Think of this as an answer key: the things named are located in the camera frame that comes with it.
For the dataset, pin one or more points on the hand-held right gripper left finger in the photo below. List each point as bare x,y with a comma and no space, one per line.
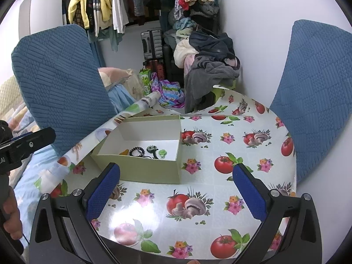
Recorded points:
101,195

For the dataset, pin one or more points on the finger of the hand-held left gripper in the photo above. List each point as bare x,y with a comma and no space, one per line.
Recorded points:
21,137
38,140

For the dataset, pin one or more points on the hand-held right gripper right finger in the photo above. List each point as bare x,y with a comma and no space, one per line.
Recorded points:
249,195

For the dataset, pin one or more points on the pale green cardboard box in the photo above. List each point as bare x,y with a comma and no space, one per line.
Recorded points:
148,170

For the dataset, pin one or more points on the dark green hair clip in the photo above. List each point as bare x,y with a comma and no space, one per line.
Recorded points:
150,149

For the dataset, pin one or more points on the light green hair clip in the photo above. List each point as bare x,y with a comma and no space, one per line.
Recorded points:
162,153

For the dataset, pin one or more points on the person's left hand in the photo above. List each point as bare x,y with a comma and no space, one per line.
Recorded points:
13,217

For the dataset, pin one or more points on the pale blue printed blanket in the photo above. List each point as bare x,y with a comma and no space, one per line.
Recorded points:
30,176

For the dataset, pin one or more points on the beige quilted blanket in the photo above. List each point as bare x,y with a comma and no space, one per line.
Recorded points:
11,99

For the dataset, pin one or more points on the orange hair clip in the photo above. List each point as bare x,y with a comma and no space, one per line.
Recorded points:
124,152

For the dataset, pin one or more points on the blue textured chair back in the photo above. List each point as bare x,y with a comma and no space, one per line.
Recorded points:
60,82
316,93

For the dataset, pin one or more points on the light blue bed sheet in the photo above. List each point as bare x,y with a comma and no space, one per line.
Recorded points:
121,99

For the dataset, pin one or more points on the peach pillow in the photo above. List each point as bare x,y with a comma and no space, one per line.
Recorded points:
112,75

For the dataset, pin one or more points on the lime green stool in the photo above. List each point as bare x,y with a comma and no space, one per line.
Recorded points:
222,92

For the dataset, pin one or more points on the green patterned bag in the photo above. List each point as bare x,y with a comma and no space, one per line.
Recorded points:
144,81

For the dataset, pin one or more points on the purple green patterned cloth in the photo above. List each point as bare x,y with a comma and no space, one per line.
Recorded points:
170,93

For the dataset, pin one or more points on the red black striped bag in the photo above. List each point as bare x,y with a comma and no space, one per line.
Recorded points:
155,68

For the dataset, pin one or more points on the grey black suitcase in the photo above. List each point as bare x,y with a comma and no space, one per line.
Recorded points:
151,44

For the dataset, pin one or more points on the dark suitcase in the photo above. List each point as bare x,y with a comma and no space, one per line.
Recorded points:
173,63

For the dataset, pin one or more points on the row of hanging clothes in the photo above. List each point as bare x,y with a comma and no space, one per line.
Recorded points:
110,2

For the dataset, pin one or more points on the dark navy garment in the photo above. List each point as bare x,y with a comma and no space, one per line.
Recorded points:
211,44

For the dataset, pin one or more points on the cream garment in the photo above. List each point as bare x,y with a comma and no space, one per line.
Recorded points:
181,52

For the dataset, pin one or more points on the grey blue garment heap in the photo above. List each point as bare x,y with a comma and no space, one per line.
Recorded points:
183,24

